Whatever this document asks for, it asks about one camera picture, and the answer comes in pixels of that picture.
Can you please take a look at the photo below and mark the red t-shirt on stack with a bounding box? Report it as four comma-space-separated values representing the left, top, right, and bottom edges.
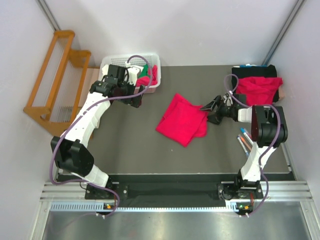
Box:
235, 76, 283, 106

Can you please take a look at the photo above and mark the blue marker pen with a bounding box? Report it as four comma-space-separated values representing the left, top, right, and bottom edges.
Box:
240, 127, 252, 142

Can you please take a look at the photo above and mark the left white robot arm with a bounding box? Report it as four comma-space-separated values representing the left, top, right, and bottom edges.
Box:
49, 62, 149, 199

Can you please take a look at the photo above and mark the beige folded cloth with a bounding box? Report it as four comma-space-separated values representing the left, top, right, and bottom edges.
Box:
278, 86, 286, 101

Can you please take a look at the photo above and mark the red t-shirt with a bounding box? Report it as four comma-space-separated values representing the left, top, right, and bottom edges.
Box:
155, 93, 208, 147
235, 76, 283, 106

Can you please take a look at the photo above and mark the orange wooden rack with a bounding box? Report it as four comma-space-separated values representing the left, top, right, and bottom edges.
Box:
23, 30, 97, 136

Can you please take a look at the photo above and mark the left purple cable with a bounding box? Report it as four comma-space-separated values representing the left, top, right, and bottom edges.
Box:
49, 55, 154, 217

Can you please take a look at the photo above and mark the right arm's black gripper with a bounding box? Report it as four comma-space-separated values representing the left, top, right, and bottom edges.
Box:
199, 96, 235, 125

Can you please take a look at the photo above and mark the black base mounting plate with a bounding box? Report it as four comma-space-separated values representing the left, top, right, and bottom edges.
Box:
84, 181, 263, 208

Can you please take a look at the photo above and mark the white plastic basket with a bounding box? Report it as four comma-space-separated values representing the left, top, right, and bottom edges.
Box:
98, 52, 162, 94

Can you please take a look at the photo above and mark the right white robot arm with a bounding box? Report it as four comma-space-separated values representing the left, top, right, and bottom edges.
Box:
200, 93, 288, 201

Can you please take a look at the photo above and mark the blue folded cloth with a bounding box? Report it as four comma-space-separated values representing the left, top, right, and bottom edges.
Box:
238, 63, 268, 68

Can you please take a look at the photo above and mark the red shirt in basket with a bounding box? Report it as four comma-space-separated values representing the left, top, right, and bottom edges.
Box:
136, 65, 158, 87

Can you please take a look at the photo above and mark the slotted cable duct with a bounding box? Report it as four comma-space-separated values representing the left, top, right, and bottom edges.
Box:
49, 201, 253, 213

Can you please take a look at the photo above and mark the orange marker pen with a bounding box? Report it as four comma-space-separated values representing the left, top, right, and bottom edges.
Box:
238, 134, 252, 151

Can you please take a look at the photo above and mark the grey marker pen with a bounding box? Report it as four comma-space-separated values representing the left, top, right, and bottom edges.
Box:
237, 136, 249, 157

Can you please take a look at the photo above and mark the green shirt in basket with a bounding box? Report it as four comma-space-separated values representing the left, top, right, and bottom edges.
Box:
139, 64, 150, 78

